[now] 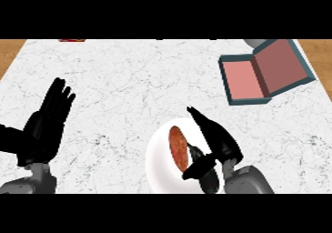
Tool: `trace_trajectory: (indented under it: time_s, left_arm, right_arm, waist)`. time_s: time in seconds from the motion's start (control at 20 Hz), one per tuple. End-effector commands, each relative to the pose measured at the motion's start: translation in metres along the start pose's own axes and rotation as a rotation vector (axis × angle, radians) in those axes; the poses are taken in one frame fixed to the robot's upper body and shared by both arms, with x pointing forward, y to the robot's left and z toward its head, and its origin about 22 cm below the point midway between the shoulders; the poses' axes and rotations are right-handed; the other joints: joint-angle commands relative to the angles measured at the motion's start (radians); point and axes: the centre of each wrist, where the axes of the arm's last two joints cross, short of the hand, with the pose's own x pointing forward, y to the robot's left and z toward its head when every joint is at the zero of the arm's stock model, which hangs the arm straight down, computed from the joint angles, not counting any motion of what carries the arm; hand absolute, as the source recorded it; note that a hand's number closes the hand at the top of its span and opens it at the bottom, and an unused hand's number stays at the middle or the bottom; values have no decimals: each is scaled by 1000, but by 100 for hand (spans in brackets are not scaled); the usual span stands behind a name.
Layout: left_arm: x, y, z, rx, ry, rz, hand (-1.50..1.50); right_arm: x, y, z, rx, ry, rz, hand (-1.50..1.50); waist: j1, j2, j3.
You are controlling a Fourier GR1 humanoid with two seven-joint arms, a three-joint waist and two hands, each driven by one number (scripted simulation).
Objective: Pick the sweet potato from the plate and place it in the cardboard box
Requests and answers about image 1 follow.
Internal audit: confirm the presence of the teal and pink cardboard box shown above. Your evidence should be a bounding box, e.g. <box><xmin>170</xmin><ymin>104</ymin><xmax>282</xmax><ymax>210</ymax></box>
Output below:
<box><xmin>217</xmin><ymin>39</ymin><xmax>318</xmax><ymax>106</ymax></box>

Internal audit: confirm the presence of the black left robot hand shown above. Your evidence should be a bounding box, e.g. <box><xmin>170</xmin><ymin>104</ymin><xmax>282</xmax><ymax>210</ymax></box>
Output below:
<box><xmin>0</xmin><ymin>76</ymin><xmax>77</xmax><ymax>167</ymax></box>

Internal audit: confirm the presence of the orange-brown sweet potato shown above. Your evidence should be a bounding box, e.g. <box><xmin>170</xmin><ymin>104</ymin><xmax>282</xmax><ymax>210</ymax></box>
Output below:
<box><xmin>169</xmin><ymin>126</ymin><xmax>191</xmax><ymax>174</ymax></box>

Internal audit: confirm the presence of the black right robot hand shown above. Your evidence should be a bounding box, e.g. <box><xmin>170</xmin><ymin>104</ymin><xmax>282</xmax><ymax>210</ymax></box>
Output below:
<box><xmin>181</xmin><ymin>106</ymin><xmax>245</xmax><ymax>181</ymax></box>

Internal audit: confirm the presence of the white plate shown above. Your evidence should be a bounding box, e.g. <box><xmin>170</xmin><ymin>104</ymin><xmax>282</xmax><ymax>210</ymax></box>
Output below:
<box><xmin>144</xmin><ymin>117</ymin><xmax>228</xmax><ymax>195</ymax></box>

